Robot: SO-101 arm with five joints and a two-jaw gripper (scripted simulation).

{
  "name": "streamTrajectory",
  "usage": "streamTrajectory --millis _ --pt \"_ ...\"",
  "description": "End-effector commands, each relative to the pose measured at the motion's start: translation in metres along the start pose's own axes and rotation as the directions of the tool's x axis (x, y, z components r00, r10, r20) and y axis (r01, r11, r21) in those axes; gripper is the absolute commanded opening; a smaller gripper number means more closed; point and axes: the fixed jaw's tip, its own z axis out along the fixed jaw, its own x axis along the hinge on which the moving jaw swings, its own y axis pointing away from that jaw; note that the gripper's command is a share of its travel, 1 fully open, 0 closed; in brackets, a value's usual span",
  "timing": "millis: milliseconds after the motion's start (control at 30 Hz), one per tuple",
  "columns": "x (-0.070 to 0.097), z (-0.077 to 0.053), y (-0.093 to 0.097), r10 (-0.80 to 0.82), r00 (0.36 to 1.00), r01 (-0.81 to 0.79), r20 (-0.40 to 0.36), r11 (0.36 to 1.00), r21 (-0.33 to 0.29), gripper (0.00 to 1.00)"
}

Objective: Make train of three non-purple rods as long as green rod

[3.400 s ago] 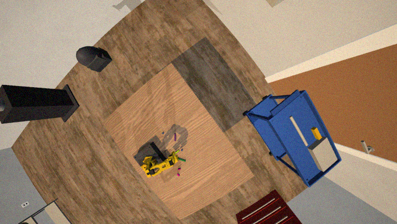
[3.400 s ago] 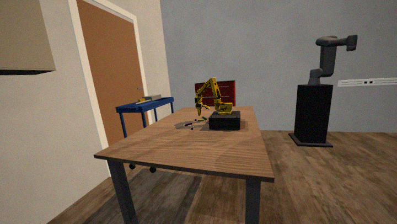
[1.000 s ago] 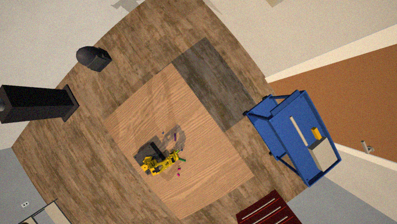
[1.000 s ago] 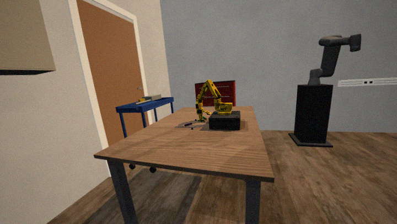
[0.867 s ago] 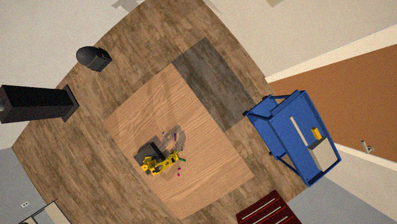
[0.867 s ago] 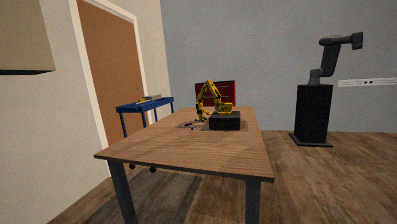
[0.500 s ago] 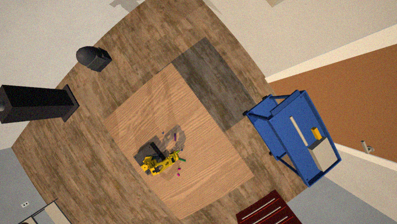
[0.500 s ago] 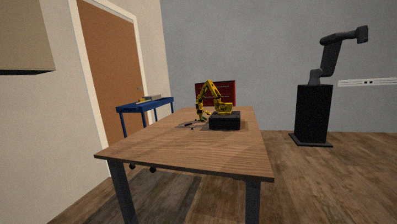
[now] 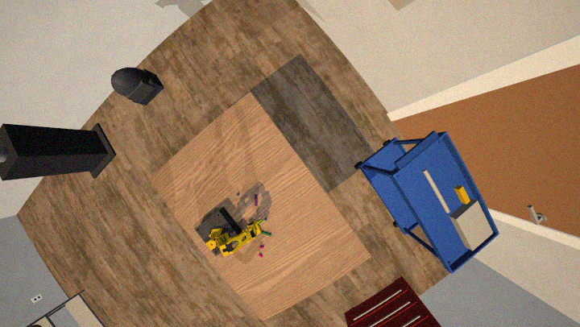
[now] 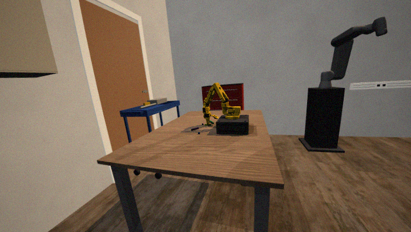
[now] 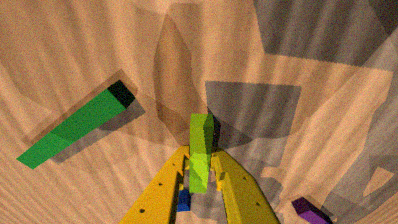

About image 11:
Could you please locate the purple rod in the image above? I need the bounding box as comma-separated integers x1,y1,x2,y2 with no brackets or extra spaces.
291,197,333,224

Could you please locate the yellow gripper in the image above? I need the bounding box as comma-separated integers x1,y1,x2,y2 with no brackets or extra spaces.
118,145,281,224

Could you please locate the small blue block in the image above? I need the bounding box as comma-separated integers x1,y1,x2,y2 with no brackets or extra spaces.
177,190,191,212

